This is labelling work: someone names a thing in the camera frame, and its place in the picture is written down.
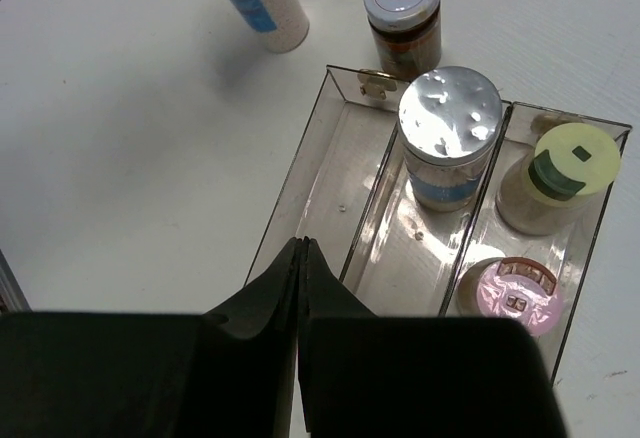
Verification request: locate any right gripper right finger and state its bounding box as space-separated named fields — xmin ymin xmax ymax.
xmin=298 ymin=239 xmax=566 ymax=437

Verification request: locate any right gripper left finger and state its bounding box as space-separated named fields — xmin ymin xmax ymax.
xmin=1 ymin=238 xmax=303 ymax=437

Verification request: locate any silver lid pearl jar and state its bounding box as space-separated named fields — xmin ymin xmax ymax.
xmin=229 ymin=0 xmax=309 ymax=53
xmin=397 ymin=66 xmax=503 ymax=212

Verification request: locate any pink cap spice bottle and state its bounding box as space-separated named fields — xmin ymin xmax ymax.
xmin=455 ymin=257 xmax=563 ymax=337

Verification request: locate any yellow cap spice bottle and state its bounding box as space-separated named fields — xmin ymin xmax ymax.
xmin=496 ymin=123 xmax=621 ymax=236

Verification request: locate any clear acrylic organizer tray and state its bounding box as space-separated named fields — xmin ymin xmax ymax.
xmin=249 ymin=66 xmax=609 ymax=374

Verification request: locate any right red label spice jar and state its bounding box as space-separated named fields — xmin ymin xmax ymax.
xmin=363 ymin=0 xmax=442 ymax=81

